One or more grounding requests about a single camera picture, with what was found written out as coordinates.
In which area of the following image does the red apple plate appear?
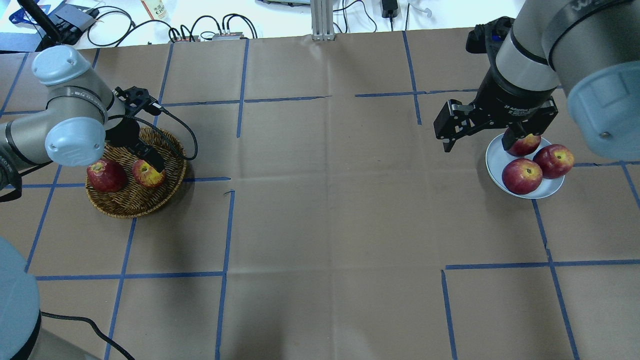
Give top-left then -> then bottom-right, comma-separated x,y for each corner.
506,134 -> 542,157
501,158 -> 543,195

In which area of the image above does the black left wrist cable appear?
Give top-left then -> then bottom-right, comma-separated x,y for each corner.
107,102 -> 199,162

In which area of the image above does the aluminium frame post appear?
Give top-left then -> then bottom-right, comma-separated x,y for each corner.
310,0 -> 336,41

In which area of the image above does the red apple plate front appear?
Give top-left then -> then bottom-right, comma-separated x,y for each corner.
501,158 -> 543,195

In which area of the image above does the dark red basket apple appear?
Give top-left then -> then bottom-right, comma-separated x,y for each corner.
86,158 -> 128,193

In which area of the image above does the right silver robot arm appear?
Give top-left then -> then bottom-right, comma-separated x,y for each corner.
433,0 -> 640,161

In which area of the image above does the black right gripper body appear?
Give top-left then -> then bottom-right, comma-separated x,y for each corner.
465,16 -> 559,135

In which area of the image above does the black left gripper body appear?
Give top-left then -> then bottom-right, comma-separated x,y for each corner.
106,86 -> 161,151

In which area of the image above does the clear plastic bottle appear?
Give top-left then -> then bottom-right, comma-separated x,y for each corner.
141,0 -> 167,21

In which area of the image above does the red apple plate back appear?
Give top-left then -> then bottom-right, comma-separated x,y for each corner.
506,134 -> 542,157

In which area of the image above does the red apple plate side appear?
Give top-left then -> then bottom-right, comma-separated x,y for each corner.
533,144 -> 575,180

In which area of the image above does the black power adapter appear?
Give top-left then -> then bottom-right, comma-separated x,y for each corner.
381,0 -> 399,19

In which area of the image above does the woven wicker basket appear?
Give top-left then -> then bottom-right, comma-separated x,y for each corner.
85,127 -> 189,219

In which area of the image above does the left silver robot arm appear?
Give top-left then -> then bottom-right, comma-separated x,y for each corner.
0,45 -> 165,360

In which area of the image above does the yellow-red apple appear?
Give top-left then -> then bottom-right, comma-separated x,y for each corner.
131,159 -> 166,189

